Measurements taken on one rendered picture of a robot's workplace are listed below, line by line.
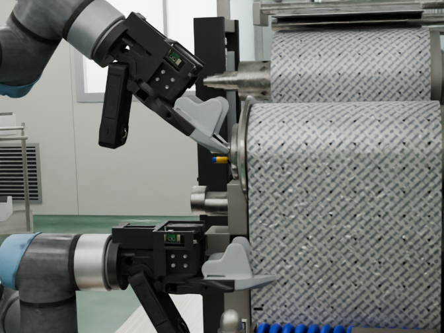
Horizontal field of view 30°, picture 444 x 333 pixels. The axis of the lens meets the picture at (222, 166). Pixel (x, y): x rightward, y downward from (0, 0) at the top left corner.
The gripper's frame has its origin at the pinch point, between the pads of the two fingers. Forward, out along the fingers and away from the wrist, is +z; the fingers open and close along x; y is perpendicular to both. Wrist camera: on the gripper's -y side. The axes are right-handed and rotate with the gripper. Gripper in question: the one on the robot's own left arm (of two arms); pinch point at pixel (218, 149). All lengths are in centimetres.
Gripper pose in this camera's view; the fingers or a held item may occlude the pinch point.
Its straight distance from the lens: 108.4
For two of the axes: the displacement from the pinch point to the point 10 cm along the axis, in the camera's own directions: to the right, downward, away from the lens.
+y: 6.1, -7.6, -2.2
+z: 7.7, 6.4, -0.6
